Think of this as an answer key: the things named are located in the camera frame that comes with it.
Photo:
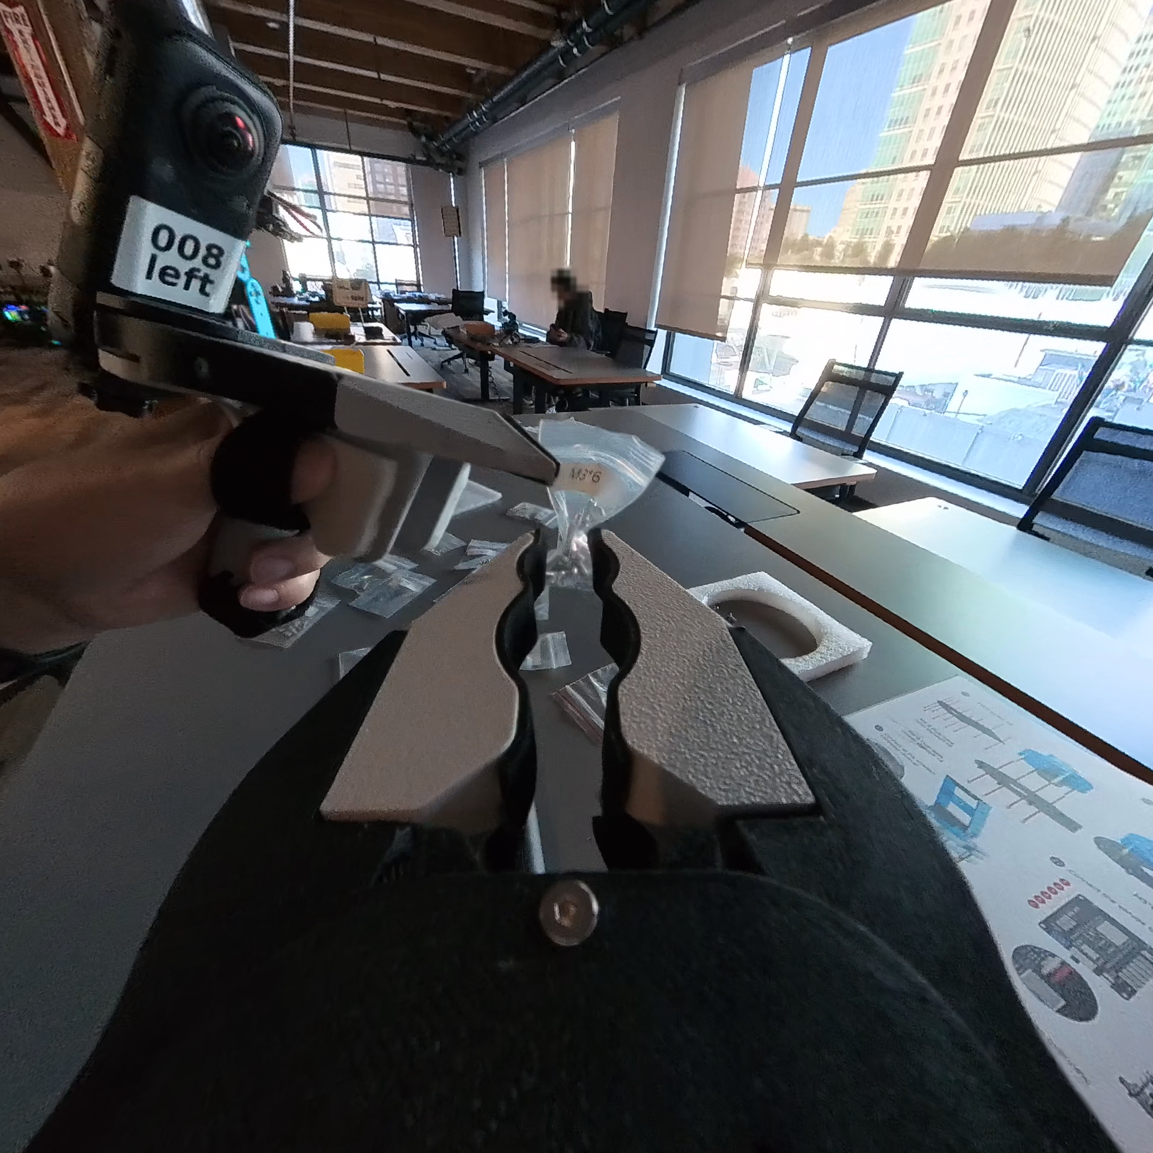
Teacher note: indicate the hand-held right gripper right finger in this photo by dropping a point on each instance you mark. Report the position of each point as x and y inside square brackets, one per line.
[711, 721]

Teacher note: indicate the printed instruction booklet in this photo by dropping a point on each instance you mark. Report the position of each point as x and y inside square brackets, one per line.
[981, 865]

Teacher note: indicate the wooden edged background desk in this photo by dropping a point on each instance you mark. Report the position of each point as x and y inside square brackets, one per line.
[577, 361]

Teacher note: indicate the person's left hand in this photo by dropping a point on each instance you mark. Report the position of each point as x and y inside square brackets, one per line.
[90, 523]

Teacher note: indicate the large glazed window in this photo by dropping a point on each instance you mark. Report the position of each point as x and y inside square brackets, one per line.
[991, 379]

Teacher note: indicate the clear labelled screw bag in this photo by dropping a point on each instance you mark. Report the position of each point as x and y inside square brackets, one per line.
[595, 459]

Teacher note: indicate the white foam square with hole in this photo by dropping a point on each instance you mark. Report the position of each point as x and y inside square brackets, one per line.
[837, 644]

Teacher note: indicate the white desk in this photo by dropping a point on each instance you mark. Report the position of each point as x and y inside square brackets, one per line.
[1035, 559]
[765, 446]

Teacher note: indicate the black mesh office chair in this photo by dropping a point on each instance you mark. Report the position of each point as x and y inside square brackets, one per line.
[847, 405]
[1107, 478]

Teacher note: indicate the beige roller blind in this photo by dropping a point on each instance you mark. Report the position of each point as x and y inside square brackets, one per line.
[541, 225]
[721, 225]

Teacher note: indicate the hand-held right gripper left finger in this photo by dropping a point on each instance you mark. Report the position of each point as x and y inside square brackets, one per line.
[433, 721]

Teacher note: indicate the dark grey desk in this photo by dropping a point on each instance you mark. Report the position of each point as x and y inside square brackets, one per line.
[225, 721]

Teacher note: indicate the red wall sign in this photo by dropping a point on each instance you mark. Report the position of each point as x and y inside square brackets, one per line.
[41, 73]

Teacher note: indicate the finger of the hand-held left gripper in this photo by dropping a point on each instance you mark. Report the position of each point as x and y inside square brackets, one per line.
[423, 433]
[414, 398]

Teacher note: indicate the blue metal frame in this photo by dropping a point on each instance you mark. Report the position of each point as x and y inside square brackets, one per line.
[254, 302]

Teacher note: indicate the black ceiling pipe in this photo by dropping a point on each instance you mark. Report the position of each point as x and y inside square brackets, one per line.
[505, 96]

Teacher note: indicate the group of small clear bags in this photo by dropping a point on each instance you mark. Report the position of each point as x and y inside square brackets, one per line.
[378, 586]

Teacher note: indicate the yellow storage box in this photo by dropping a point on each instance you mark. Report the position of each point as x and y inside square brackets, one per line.
[329, 326]

